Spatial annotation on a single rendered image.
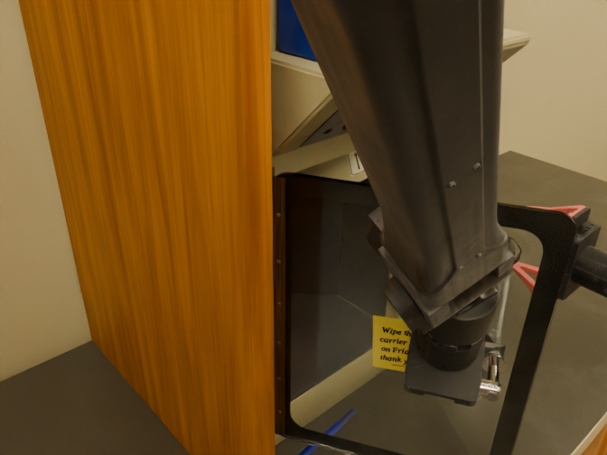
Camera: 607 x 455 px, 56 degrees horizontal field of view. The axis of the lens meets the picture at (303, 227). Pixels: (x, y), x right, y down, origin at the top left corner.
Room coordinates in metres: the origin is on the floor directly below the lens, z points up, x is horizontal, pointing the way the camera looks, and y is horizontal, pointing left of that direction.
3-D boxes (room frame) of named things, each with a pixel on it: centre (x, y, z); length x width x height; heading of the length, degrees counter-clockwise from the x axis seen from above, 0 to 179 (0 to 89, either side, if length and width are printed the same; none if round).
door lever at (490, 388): (0.46, -0.17, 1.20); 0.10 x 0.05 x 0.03; 73
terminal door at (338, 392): (0.51, -0.11, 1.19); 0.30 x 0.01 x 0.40; 73
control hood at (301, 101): (0.62, -0.10, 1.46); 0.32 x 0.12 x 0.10; 133
